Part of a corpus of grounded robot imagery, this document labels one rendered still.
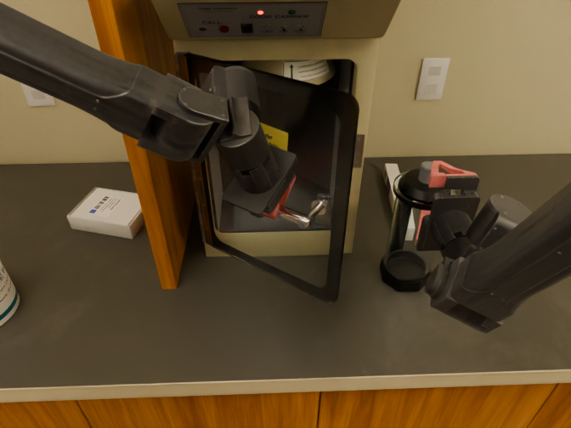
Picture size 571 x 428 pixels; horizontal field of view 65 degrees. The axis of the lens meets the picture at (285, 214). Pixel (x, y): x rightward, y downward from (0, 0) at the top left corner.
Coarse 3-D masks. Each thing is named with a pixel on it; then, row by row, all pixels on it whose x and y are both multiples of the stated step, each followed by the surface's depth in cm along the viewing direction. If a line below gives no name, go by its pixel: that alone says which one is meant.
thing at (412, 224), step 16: (400, 176) 81; (400, 192) 77; (400, 208) 80; (416, 208) 76; (400, 224) 81; (416, 224) 79; (400, 240) 83; (384, 256) 91; (400, 256) 85; (416, 256) 83; (432, 256) 86; (400, 272) 87; (416, 272) 86
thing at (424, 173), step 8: (424, 168) 76; (408, 176) 79; (416, 176) 79; (424, 176) 76; (400, 184) 79; (408, 184) 77; (416, 184) 77; (424, 184) 77; (408, 192) 77; (416, 192) 76; (424, 192) 75; (432, 192) 75; (440, 192) 76; (448, 192) 76; (424, 200) 76; (432, 200) 75
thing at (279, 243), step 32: (192, 64) 68; (224, 64) 64; (288, 96) 61; (320, 96) 58; (352, 96) 56; (288, 128) 64; (320, 128) 61; (352, 128) 58; (224, 160) 75; (320, 160) 64; (352, 160) 61; (320, 192) 67; (224, 224) 85; (256, 224) 80; (288, 224) 75; (320, 224) 71; (256, 256) 85; (288, 256) 80; (320, 256) 75; (320, 288) 79
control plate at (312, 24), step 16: (192, 16) 59; (208, 16) 59; (224, 16) 60; (240, 16) 60; (256, 16) 60; (272, 16) 60; (288, 16) 60; (304, 16) 60; (320, 16) 60; (192, 32) 63; (208, 32) 64; (240, 32) 64; (256, 32) 64; (272, 32) 64; (288, 32) 64; (304, 32) 64; (320, 32) 64
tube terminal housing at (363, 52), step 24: (192, 48) 69; (216, 48) 69; (240, 48) 69; (264, 48) 69; (288, 48) 70; (312, 48) 70; (336, 48) 70; (360, 48) 70; (360, 72) 72; (360, 96) 75; (360, 120) 78; (360, 168) 84
